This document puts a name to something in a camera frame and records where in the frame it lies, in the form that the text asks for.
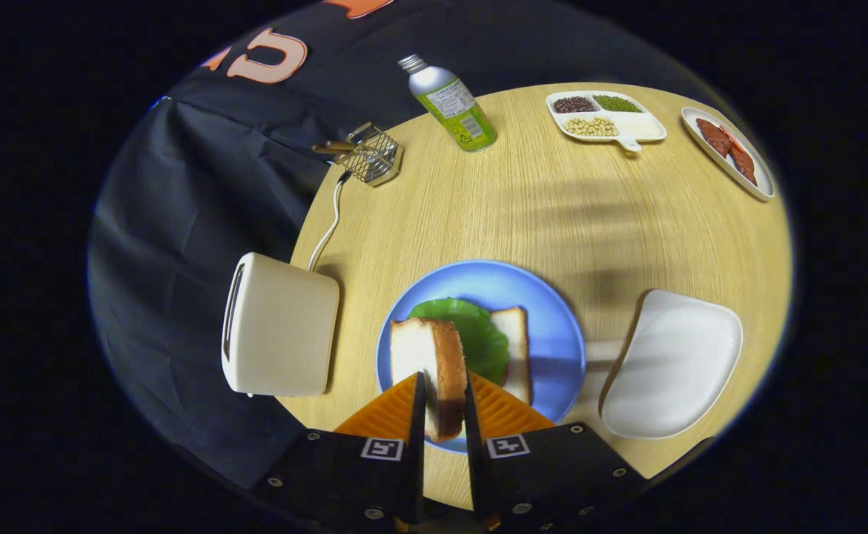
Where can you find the cream white toaster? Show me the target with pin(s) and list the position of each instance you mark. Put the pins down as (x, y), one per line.
(285, 326)

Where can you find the white oval meat plate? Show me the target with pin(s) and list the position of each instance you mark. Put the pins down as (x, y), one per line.
(763, 185)

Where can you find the pile of dark red beans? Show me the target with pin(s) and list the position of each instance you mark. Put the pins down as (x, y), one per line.
(574, 104)

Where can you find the bread slice with brown crust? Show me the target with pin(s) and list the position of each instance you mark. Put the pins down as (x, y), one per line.
(514, 348)

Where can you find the pile of green mung beans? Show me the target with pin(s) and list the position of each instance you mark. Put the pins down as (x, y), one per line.
(617, 103)

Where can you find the silver green drink bottle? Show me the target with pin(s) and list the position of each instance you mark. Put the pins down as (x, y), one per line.
(456, 107)

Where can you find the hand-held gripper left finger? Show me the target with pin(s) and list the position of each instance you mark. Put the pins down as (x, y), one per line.
(416, 452)

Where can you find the green lettuce leaf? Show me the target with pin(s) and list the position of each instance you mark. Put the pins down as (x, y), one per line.
(478, 334)

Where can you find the pile of yellow soybeans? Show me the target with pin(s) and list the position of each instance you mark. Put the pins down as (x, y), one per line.
(591, 127)

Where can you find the white divided dish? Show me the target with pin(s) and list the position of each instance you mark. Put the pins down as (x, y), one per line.
(645, 127)

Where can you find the plain white plate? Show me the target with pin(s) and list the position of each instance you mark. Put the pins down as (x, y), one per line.
(674, 363)

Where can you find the brown meat slice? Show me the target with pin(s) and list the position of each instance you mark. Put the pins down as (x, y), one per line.
(714, 137)
(745, 167)

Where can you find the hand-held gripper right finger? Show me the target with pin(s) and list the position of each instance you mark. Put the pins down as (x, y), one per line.
(474, 452)

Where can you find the toasted white bread slice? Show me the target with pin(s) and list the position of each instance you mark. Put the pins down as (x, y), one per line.
(426, 348)

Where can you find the blue round plate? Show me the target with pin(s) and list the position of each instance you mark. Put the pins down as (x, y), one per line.
(493, 282)

